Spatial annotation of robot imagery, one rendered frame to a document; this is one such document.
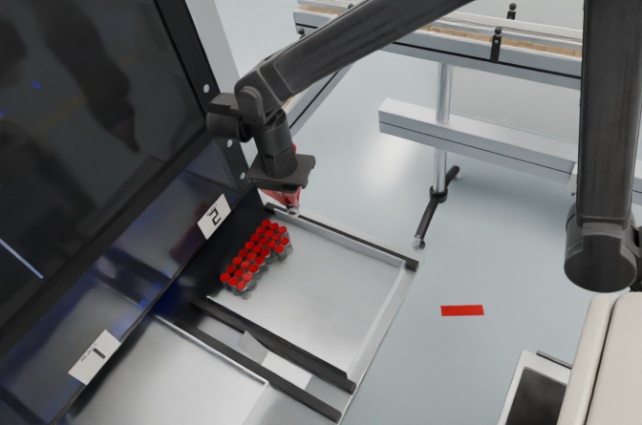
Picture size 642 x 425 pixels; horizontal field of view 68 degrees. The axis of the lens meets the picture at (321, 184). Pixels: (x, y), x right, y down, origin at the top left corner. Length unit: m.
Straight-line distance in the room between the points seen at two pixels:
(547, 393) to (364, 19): 0.58
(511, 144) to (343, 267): 0.92
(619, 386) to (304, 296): 0.68
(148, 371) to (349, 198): 1.47
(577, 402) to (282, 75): 0.48
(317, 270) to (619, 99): 0.71
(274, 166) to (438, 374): 1.30
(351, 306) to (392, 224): 1.22
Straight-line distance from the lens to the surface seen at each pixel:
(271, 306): 1.05
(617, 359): 0.53
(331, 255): 1.09
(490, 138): 1.80
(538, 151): 1.78
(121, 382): 1.11
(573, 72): 1.54
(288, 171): 0.77
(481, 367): 1.93
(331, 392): 0.97
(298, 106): 1.40
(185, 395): 1.04
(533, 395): 0.81
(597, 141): 0.59
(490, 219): 2.26
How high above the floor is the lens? 1.79
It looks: 48 degrees down
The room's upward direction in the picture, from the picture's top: 13 degrees counter-clockwise
